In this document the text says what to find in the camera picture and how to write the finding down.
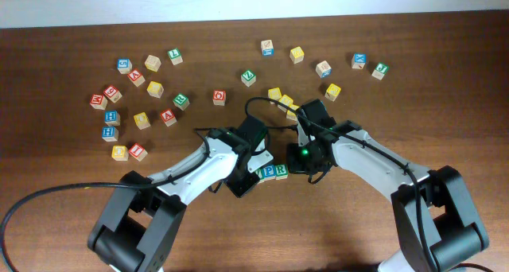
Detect red a block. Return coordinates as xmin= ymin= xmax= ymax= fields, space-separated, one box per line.
xmin=127 ymin=69 xmax=146 ymax=87
xmin=160 ymin=109 xmax=177 ymax=126

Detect wooden block blue edge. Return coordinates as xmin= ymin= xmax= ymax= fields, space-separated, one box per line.
xmin=315 ymin=60 xmax=332 ymax=78

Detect yellow o block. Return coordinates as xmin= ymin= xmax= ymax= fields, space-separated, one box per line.
xmin=111 ymin=146 xmax=129 ymax=161
xmin=134 ymin=112 xmax=150 ymax=130

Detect red M block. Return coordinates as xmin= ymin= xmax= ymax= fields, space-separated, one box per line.
xmin=90 ymin=94 xmax=107 ymax=110

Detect green J block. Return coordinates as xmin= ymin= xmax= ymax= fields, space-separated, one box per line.
xmin=371 ymin=63 xmax=390 ymax=80

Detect blue 5 block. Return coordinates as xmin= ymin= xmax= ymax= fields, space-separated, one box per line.
xmin=117 ymin=58 xmax=133 ymax=75

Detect yellow cluster block lower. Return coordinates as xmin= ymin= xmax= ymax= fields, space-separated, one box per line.
xmin=286 ymin=104 xmax=299 ymax=122

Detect top yellow block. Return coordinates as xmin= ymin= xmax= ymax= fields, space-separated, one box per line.
xmin=289 ymin=46 xmax=305 ymax=64

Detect yellow cluster block upper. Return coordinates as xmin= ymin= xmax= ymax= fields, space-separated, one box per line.
xmin=267 ymin=87 xmax=282 ymax=104

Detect red O block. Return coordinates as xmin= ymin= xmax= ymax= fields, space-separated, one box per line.
xmin=212 ymin=90 xmax=226 ymax=106

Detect upper left yellow block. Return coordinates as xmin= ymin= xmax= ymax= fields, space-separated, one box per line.
xmin=147 ymin=81 xmax=164 ymax=98

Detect blue X block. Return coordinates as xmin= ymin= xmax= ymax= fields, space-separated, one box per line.
xmin=352 ymin=52 xmax=367 ymax=69

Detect green Z block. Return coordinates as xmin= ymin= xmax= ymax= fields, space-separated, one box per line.
xmin=241 ymin=70 xmax=256 ymax=87

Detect right yellow block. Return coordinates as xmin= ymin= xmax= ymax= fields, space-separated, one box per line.
xmin=324 ymin=84 xmax=341 ymax=101

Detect yellow cluster block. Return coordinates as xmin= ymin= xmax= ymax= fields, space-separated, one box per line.
xmin=278 ymin=95 xmax=293 ymax=112
xmin=286 ymin=104 xmax=299 ymax=122
xmin=267 ymin=87 xmax=282 ymax=104

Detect red 9 block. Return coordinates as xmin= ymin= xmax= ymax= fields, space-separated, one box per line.
xmin=103 ymin=85 xmax=122 ymax=103

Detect green V block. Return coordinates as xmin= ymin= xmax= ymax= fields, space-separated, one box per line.
xmin=255 ymin=169 xmax=264 ymax=183

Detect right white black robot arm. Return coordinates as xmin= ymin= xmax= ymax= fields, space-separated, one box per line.
xmin=287 ymin=99 xmax=489 ymax=271

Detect blue P block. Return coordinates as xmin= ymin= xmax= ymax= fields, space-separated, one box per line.
xmin=262 ymin=165 xmax=277 ymax=181

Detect yellow cluster block middle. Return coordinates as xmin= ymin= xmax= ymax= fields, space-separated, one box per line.
xmin=278 ymin=95 xmax=293 ymax=112

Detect green r block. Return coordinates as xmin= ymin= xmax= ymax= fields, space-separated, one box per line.
xmin=173 ymin=93 xmax=190 ymax=111
xmin=275 ymin=164 xmax=289 ymax=180

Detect upper red A block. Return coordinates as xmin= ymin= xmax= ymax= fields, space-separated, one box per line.
xmin=127 ymin=69 xmax=146 ymax=87

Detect yellow O block lower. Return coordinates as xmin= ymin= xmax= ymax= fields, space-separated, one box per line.
xmin=111 ymin=146 xmax=129 ymax=161

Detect upper blue H block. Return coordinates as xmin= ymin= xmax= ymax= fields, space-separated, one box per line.
xmin=104 ymin=111 xmax=121 ymax=126

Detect lower red A block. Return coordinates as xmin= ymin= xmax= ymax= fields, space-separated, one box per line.
xmin=160 ymin=109 xmax=177 ymax=126

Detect blue h block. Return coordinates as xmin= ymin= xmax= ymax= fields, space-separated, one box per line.
xmin=101 ymin=126 xmax=119 ymax=142
xmin=104 ymin=111 xmax=121 ymax=126

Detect green L block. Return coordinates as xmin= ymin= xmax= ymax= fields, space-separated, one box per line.
xmin=168 ymin=48 xmax=183 ymax=65

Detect yellow O block middle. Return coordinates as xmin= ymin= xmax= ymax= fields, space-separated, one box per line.
xmin=134 ymin=112 xmax=150 ymax=130

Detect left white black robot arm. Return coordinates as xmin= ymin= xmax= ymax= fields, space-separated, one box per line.
xmin=87 ymin=116 xmax=272 ymax=272

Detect red I block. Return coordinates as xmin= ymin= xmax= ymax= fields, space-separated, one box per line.
xmin=129 ymin=143 xmax=148 ymax=161

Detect plain wooden yellow block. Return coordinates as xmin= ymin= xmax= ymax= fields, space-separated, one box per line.
xmin=145 ymin=55 xmax=161 ymax=72

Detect wooden block blue side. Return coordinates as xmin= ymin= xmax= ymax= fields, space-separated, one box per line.
xmin=261 ymin=40 xmax=274 ymax=56

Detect lower blue H block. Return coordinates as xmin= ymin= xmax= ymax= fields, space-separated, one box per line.
xmin=101 ymin=126 xmax=119 ymax=142

